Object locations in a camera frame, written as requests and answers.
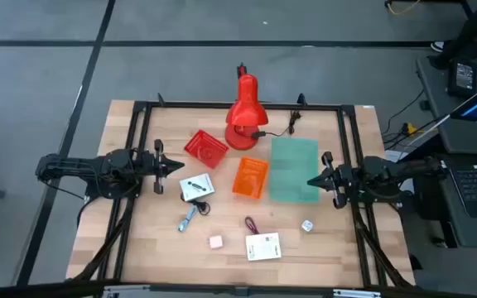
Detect black aluminium table frame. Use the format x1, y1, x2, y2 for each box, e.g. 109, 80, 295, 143
66, 93, 416, 291

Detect orange plastic basket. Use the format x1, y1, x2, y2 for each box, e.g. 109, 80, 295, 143
232, 156, 270, 200

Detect silver metal bar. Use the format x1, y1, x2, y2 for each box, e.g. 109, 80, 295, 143
101, 284, 383, 298

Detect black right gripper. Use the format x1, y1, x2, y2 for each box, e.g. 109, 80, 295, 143
306, 151, 364, 209

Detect black power adapter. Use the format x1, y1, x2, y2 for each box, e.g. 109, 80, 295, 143
447, 60, 477, 99

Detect pink wall charger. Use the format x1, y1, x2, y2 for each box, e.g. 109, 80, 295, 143
206, 234, 224, 251

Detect black cable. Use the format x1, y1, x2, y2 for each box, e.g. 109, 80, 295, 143
180, 192, 211, 216

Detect black lamp power cord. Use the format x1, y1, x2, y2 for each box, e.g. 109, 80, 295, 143
250, 109, 304, 140

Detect red plastic basket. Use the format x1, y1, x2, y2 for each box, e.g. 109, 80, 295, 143
183, 129, 230, 170

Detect light blue cable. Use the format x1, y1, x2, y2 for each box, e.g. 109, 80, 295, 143
177, 204, 198, 233

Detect black floor cables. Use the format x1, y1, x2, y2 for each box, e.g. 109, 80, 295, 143
383, 89, 451, 150

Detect yellow floor cable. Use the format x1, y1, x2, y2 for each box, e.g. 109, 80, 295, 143
387, 0, 422, 16

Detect grey side desk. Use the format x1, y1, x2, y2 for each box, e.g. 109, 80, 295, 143
414, 55, 477, 249

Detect white card reader box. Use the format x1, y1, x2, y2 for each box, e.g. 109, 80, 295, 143
179, 173, 215, 203

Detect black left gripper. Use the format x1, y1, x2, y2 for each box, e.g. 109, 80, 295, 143
138, 139, 186, 195

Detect green translucent mat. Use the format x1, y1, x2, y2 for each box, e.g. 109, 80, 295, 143
268, 137, 320, 204

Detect white printed box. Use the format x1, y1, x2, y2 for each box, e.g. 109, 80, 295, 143
245, 232, 282, 262

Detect red desk lamp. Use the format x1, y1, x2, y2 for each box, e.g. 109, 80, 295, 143
224, 62, 269, 151

